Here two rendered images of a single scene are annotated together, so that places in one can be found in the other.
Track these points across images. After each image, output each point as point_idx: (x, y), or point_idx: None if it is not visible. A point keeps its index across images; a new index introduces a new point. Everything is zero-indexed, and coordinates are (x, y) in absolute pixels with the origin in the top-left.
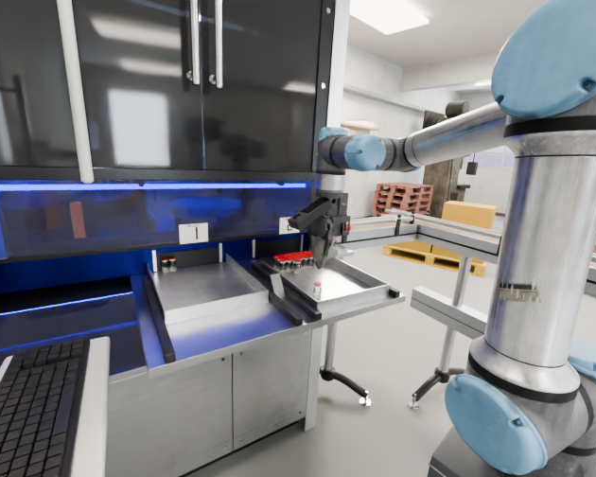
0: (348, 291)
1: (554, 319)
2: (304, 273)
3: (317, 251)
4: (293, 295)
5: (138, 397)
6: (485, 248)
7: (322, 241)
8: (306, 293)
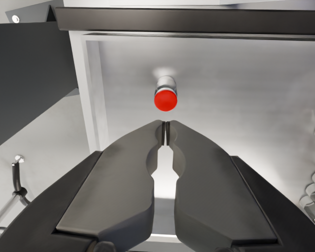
0: (161, 169)
1: None
2: (303, 142)
3: (180, 165)
4: (181, 10)
5: None
6: None
7: (98, 217)
8: (142, 38)
